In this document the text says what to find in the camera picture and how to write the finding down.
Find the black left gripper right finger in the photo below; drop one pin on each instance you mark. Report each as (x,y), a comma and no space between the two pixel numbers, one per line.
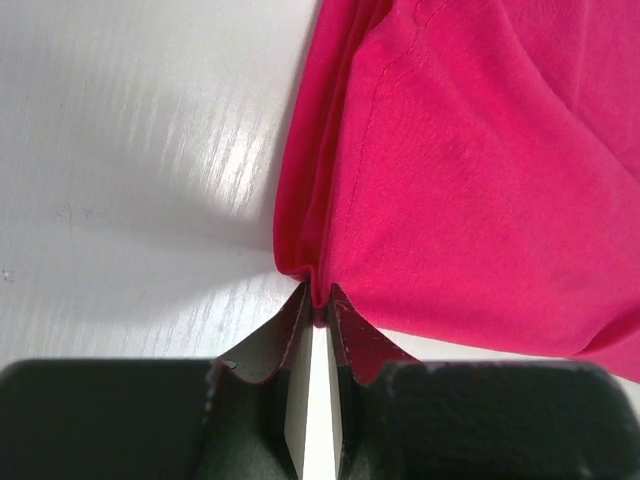
(359,359)

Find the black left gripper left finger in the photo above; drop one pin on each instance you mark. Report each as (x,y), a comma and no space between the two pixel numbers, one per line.
(260,392)

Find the pink t shirt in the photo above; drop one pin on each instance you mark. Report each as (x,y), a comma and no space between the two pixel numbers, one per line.
(468,171)

